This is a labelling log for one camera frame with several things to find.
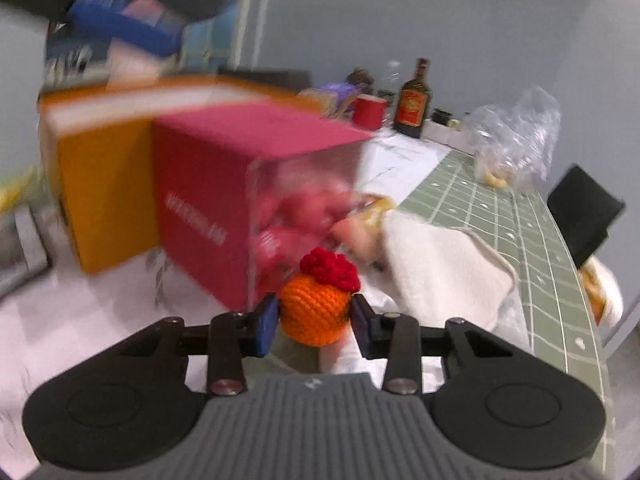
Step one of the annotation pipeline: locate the yellow snack packet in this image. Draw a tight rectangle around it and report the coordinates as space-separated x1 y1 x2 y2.
360 197 399 229

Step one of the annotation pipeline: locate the purple gift bag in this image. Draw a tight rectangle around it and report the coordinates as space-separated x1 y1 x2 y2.
320 67 373 111

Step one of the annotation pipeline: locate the orange box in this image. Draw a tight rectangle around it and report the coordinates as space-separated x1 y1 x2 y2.
37 74 321 275

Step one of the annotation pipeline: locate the clear plastic bottle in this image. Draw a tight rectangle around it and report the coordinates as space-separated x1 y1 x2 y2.
377 60 403 103

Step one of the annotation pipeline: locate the cream towel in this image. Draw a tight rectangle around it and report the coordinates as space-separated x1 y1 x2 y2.
320 207 531 376

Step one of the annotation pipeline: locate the black office chair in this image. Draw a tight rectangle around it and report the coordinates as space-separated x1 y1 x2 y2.
235 67 312 92

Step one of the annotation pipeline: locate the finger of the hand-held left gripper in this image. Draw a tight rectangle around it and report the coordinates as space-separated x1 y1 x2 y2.
67 0 185 58

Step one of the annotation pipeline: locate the orange crocheted ball red top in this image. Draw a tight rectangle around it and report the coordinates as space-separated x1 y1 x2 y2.
277 247 361 347

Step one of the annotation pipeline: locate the red box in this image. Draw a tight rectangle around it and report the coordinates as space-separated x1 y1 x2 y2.
150 102 373 313

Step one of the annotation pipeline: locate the clear plastic bag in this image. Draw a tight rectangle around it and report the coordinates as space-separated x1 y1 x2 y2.
462 86 562 193

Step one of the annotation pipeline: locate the amber liquor bottle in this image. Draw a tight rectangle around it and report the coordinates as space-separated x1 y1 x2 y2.
393 57 433 139

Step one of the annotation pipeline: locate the red cup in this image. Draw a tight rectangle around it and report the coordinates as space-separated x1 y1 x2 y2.
352 94 388 131

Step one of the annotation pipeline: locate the white box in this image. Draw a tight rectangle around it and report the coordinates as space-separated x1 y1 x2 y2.
425 120 468 148

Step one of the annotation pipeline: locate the white patterned table cover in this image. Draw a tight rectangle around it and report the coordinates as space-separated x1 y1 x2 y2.
0 130 451 461

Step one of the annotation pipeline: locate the window with blue panes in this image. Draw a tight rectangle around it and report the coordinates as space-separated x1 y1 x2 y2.
185 7 261 76

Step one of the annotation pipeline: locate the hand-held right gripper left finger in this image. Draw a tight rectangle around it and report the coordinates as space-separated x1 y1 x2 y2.
116 294 280 395

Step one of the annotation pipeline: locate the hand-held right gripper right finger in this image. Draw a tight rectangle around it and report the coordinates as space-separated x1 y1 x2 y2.
352 296 526 394

